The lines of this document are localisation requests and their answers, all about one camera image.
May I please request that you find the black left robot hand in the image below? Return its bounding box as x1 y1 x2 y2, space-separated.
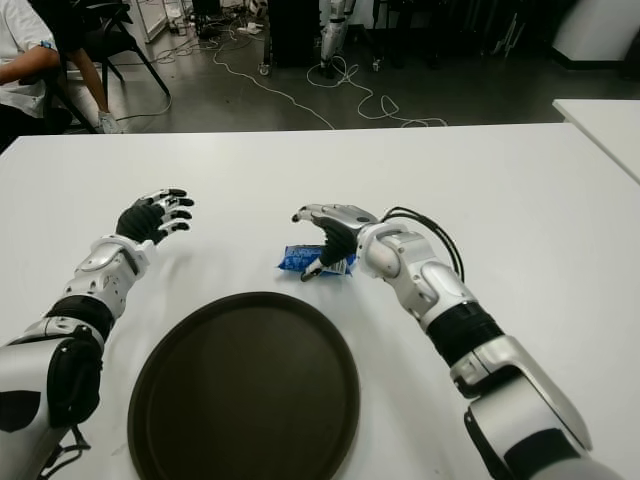
115 188 195 246

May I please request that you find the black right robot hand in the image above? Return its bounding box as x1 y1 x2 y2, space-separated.
291 202 380 284

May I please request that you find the blue Oreo packet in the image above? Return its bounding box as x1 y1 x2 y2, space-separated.
273 243 359 279

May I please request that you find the bare leg with white sneaker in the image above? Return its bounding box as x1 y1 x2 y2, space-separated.
59 44 129 135

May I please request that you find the black folding chair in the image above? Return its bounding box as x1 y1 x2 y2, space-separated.
29 0 171 134

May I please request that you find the round dark brown tray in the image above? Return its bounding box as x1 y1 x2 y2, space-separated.
127 292 361 480

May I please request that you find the silver humanoid robot leg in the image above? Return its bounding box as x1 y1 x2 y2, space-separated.
319 0 356 76

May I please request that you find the white framed panel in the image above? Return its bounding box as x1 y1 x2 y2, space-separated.
137 0 174 44

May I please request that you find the seated person in white shirt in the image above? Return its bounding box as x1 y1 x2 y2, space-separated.
0 0 74 151

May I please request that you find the black cabinet on casters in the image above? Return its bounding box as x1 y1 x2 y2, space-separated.
262 0 324 76

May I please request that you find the folded metal stand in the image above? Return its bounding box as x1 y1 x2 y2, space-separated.
492 12 526 56

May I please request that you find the white side table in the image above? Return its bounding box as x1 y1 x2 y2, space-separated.
552 98 640 184

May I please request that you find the white curved machine housing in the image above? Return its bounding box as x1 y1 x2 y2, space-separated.
552 0 640 69

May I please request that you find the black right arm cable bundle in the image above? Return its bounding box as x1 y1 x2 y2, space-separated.
382 206 466 284

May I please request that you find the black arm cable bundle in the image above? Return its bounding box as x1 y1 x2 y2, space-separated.
42 424 94 479
382 206 466 284

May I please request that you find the white floor cable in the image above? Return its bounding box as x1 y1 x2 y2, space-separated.
199 29 449 130

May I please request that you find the black left arm cable bundle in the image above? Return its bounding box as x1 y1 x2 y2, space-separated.
42 424 94 479

